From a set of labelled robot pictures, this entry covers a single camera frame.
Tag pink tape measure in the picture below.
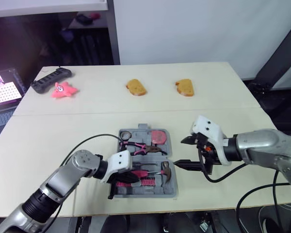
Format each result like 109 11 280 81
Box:
151 130 169 146

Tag laptop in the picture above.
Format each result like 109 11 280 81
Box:
0 68 28 145

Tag roll of tape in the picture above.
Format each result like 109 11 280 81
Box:
119 131 132 142

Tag toast bread slice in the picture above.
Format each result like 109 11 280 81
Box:
175 78 195 97
125 78 148 97

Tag pink handled hammer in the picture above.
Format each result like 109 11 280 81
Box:
131 160 173 184

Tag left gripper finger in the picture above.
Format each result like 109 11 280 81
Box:
108 180 117 200

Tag pink bit holder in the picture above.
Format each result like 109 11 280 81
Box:
115 178 162 188

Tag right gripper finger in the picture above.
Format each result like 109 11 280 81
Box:
114 170 140 184

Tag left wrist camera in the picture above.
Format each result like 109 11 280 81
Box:
100 150 134 184

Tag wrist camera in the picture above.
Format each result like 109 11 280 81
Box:
189 115 233 166
100 150 134 184

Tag pink handled pliers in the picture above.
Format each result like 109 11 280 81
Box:
119 141 168 156

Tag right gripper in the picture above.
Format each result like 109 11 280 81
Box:
173 133 216 175

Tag black cable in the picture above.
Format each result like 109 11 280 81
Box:
59 133 124 170
197 143 248 183
235 182 291 233

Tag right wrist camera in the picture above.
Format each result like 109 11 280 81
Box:
189 115 233 166

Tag grey tool case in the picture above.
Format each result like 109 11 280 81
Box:
111 123 180 200

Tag pink star plush toy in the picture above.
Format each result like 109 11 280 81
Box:
50 81 79 100

